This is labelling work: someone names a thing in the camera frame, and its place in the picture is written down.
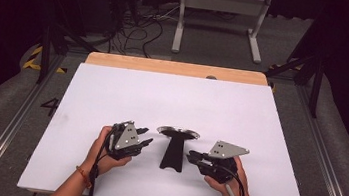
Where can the person's right hand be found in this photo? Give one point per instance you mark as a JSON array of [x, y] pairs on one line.
[[234, 192]]

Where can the aluminium floor rail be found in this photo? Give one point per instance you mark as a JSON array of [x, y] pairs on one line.
[[7, 131], [330, 177]]

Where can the white metal stand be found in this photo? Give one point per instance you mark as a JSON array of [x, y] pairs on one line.
[[222, 3]]

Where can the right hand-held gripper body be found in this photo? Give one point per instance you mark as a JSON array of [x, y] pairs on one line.
[[220, 169]]

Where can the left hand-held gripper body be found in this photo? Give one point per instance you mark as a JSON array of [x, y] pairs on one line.
[[125, 139]]

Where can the person's left hand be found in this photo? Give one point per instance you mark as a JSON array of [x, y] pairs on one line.
[[98, 155]]

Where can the black metal stand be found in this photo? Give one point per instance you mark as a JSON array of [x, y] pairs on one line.
[[44, 58], [315, 91]]

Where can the wooden table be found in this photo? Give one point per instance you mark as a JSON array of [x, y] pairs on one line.
[[172, 67]]

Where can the white table board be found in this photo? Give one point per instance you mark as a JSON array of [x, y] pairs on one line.
[[175, 101]]

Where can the yellow black floor tape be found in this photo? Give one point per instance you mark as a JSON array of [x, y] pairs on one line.
[[32, 66], [273, 67]]

